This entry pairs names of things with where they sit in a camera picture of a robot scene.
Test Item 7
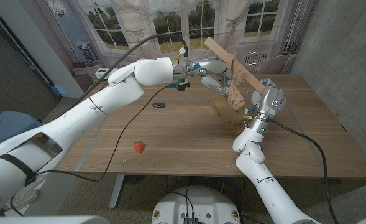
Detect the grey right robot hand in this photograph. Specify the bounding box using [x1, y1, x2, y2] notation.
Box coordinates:
[250, 78, 288, 121]

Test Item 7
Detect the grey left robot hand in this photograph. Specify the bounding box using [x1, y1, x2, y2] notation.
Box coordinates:
[182, 58, 234, 96]

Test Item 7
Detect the long wooden stick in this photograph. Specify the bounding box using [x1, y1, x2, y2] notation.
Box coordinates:
[203, 36, 267, 94]

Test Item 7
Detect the beige arm wrap bandage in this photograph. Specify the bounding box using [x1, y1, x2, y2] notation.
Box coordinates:
[225, 53, 247, 110]

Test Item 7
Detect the brown cardboard box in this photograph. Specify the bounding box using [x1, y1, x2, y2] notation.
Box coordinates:
[211, 95, 252, 132]

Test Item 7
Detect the white power strip box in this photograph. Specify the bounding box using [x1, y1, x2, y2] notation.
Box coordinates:
[94, 68, 119, 80]

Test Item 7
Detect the printed window backdrop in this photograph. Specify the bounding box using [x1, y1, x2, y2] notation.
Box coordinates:
[17, 0, 319, 94]

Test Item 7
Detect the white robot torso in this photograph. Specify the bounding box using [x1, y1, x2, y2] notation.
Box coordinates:
[151, 185, 242, 224]

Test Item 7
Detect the grey table leg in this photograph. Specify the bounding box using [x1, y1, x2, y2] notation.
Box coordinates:
[109, 174, 125, 209]

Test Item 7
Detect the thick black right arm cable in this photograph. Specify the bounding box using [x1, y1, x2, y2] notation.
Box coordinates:
[271, 118, 341, 224]

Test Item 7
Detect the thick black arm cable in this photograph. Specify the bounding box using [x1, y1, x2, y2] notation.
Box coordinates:
[67, 32, 190, 111]
[271, 118, 341, 224]

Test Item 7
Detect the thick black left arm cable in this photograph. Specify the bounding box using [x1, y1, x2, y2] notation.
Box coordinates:
[67, 32, 190, 111]

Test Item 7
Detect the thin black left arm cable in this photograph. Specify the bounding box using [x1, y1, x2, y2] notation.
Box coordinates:
[10, 85, 171, 217]

